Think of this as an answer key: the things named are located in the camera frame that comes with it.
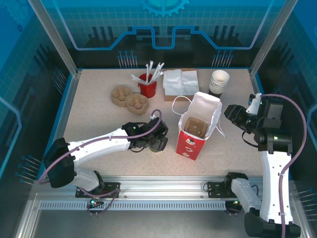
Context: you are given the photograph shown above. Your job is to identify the stacked paper cups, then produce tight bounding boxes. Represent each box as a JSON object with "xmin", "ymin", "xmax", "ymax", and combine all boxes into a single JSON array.
[{"xmin": 208, "ymin": 69, "xmax": 230, "ymax": 98}]

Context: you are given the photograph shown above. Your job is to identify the paper coffee cup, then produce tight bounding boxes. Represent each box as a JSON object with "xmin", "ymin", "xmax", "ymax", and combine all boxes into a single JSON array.
[{"xmin": 149, "ymin": 143, "xmax": 163, "ymax": 154}]

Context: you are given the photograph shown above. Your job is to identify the aluminium frame post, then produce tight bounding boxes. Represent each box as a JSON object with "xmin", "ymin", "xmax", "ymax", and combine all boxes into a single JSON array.
[
  {"xmin": 27, "ymin": 0, "xmax": 83, "ymax": 78},
  {"xmin": 249, "ymin": 0, "xmax": 298, "ymax": 78}
]

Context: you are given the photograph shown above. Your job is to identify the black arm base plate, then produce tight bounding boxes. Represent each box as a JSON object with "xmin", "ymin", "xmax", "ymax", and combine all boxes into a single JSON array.
[
  {"xmin": 75, "ymin": 181, "xmax": 121, "ymax": 199},
  {"xmin": 206, "ymin": 181, "xmax": 235, "ymax": 199}
]

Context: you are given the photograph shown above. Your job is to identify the red white paper bag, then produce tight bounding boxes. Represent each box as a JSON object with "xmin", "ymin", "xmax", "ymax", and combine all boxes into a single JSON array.
[{"xmin": 171, "ymin": 91, "xmax": 227, "ymax": 162}]

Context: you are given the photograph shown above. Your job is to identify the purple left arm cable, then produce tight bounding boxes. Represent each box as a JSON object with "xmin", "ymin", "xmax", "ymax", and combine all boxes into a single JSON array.
[{"xmin": 38, "ymin": 109, "xmax": 163, "ymax": 184}]

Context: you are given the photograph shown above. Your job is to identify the red straw holder cup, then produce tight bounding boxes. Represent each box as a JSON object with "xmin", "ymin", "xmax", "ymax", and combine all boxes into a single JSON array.
[{"xmin": 137, "ymin": 73, "xmax": 158, "ymax": 99}]

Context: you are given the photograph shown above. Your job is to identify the pulp cup carrier stack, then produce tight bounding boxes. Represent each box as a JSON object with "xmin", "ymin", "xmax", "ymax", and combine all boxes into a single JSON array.
[{"xmin": 110, "ymin": 85, "xmax": 150, "ymax": 118}]

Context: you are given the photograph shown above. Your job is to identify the slotted grey cable duct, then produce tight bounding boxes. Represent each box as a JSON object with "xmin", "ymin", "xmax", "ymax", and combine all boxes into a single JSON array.
[{"xmin": 39, "ymin": 200, "xmax": 230, "ymax": 212}]

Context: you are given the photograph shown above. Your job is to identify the brown pulp cup carrier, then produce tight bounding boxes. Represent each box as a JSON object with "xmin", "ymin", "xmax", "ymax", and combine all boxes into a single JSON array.
[{"xmin": 184, "ymin": 118, "xmax": 209, "ymax": 140}]

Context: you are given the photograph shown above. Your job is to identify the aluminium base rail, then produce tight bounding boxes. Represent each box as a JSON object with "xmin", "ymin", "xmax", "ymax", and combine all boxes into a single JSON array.
[{"xmin": 99, "ymin": 175, "xmax": 234, "ymax": 200}]

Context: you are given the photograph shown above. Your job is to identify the thin black cable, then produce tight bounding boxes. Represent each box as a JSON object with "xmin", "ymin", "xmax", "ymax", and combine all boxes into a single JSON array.
[{"xmin": 241, "ymin": 129, "xmax": 260, "ymax": 148}]

